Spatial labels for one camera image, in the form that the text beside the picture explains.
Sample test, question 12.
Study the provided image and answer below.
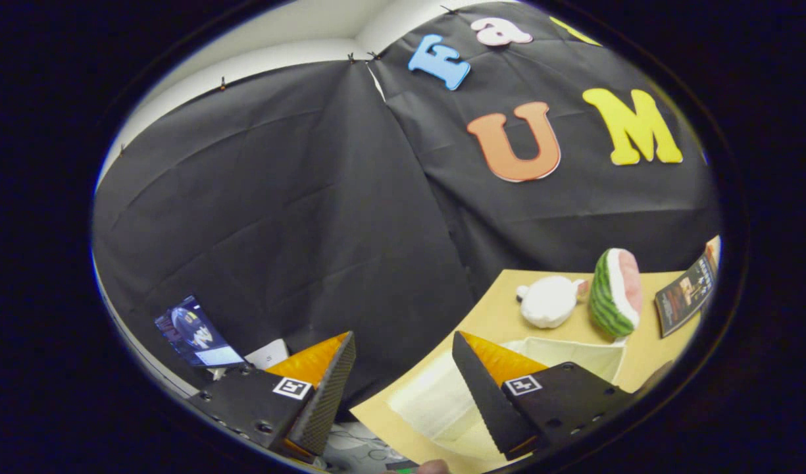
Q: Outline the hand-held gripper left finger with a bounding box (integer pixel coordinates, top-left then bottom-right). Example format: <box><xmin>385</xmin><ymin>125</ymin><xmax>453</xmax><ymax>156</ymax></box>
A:
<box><xmin>189</xmin><ymin>331</ymin><xmax>356</xmax><ymax>463</ymax></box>

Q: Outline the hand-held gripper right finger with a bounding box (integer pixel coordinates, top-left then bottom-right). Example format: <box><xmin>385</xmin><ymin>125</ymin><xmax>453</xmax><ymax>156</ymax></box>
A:
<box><xmin>451</xmin><ymin>330</ymin><xmax>635</xmax><ymax>461</ymax></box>

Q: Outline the cream fabric storage box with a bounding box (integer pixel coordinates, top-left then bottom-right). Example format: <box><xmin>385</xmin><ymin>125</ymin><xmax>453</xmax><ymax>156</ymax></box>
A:
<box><xmin>386</xmin><ymin>336</ymin><xmax>627</xmax><ymax>461</ymax></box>

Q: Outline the small white box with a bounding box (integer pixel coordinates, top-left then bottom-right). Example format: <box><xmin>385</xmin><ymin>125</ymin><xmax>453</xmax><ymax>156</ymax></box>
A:
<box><xmin>245</xmin><ymin>338</ymin><xmax>290</xmax><ymax>371</ymax></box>

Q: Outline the white plush toy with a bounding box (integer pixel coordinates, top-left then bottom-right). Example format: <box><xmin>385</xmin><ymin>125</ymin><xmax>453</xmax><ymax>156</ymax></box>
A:
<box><xmin>516</xmin><ymin>275</ymin><xmax>591</xmax><ymax>329</ymax></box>

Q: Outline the lit computer screen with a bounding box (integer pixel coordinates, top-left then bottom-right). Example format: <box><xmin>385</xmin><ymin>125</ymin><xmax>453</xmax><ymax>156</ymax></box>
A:
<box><xmin>154</xmin><ymin>295</ymin><xmax>245</xmax><ymax>368</ymax></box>

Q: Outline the watermelon slice plush toy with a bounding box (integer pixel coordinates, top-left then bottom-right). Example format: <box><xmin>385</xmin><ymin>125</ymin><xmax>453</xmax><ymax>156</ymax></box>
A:
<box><xmin>588</xmin><ymin>248</ymin><xmax>643</xmax><ymax>338</ymax></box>

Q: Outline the black cover book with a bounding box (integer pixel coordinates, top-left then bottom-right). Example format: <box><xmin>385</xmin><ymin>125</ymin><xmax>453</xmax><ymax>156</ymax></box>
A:
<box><xmin>655</xmin><ymin>253</ymin><xmax>718</xmax><ymax>338</ymax></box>

